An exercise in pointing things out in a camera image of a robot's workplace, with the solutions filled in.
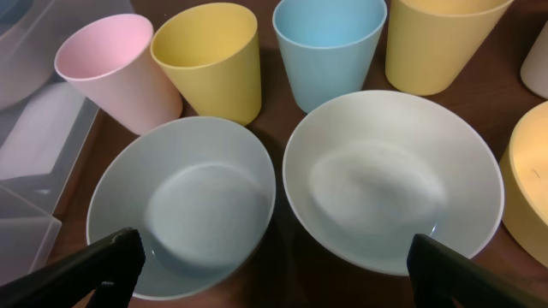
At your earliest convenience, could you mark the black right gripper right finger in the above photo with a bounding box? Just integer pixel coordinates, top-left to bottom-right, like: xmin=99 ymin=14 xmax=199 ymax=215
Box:
xmin=407 ymin=234 xmax=547 ymax=308

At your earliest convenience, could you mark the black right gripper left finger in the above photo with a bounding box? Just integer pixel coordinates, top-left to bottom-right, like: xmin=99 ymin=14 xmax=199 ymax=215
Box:
xmin=1 ymin=228 xmax=146 ymax=307

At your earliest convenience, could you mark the light blue bowl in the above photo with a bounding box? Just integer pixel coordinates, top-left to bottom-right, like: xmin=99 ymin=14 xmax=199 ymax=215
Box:
xmin=86 ymin=116 xmax=277 ymax=301

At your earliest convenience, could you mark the white bowl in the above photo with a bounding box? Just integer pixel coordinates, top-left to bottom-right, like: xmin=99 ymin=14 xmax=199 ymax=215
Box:
xmin=283 ymin=90 xmax=504 ymax=276

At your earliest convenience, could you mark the yellow bowl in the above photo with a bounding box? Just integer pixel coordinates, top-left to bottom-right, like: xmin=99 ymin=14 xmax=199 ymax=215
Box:
xmin=499 ymin=102 xmax=547 ymax=265

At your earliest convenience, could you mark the cream white cup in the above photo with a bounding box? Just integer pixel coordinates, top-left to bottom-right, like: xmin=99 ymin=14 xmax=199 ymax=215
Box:
xmin=520 ymin=24 xmax=548 ymax=98

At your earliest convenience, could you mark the cream bowl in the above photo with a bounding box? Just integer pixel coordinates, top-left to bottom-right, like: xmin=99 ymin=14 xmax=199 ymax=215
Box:
xmin=1 ymin=11 xmax=58 ymax=110

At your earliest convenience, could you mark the yellow cup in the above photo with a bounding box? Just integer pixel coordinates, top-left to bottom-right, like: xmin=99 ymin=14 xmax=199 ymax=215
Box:
xmin=150 ymin=3 xmax=262 ymax=126
xmin=385 ymin=0 xmax=512 ymax=96

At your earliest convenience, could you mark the dark blue bowl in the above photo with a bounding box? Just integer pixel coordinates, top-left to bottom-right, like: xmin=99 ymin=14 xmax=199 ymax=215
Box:
xmin=1 ymin=0 xmax=33 ymax=25

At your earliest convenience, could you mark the white label in container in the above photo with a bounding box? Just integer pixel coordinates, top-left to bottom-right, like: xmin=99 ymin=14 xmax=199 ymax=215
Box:
xmin=1 ymin=82 xmax=86 ymax=180

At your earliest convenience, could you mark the clear plastic storage container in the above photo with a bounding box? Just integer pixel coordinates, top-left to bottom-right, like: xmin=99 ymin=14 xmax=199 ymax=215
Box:
xmin=1 ymin=0 xmax=134 ymax=284

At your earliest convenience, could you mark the light blue cup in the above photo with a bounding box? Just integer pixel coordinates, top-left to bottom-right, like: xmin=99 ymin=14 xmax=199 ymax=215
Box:
xmin=272 ymin=0 xmax=388 ymax=113

